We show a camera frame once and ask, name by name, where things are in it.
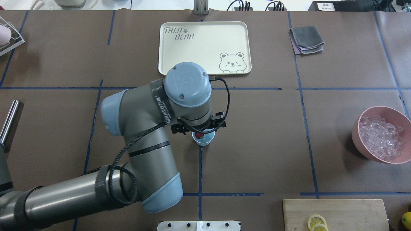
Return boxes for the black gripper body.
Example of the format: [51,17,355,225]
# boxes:
[171,112,227,134]

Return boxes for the light blue cup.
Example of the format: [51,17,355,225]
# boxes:
[191,129,215,146]

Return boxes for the red strawberry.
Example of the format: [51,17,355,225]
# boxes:
[194,133,204,140]

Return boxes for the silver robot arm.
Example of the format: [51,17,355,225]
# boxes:
[1,62,228,231]

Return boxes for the pink bowl of ice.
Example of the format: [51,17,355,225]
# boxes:
[351,106,411,164]

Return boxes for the white cup rack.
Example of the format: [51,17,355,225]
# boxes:
[0,17,25,56]

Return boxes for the pink cup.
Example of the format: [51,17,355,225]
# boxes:
[0,25,12,46]

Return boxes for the cream bear tray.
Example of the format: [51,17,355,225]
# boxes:
[158,21,252,75]

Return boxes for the grey folded cloth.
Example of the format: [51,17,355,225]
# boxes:
[289,25,325,55]

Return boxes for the lemon slices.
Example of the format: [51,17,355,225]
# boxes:
[307,214,329,231]

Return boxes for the wooden cutting board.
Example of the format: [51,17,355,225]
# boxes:
[282,199,389,231]

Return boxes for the steel muddler black tip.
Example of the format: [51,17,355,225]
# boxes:
[0,99,20,147]

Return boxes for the yellow lemon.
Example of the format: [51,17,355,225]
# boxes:
[401,211,411,231]

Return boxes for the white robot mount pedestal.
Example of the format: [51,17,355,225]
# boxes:
[157,220,242,231]

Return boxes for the aluminium frame post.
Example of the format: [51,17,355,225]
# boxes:
[193,0,209,15]

